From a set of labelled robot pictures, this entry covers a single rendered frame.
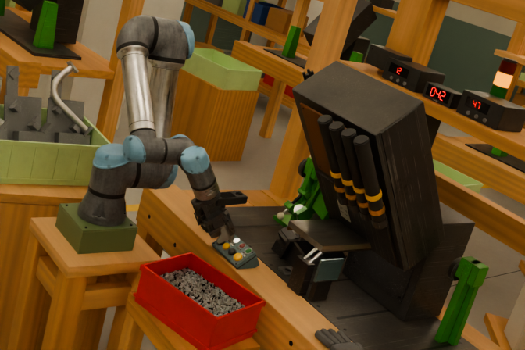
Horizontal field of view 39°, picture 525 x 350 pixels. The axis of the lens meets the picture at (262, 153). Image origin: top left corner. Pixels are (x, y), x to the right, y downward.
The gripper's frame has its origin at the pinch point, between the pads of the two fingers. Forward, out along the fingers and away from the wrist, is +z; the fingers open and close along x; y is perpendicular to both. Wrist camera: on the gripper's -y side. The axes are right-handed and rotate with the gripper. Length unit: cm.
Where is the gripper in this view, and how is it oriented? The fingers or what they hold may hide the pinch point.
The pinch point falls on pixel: (230, 237)
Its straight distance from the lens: 228.3
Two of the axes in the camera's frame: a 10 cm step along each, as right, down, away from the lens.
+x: 5.7, 3.9, -7.3
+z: 2.3, 7.7, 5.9
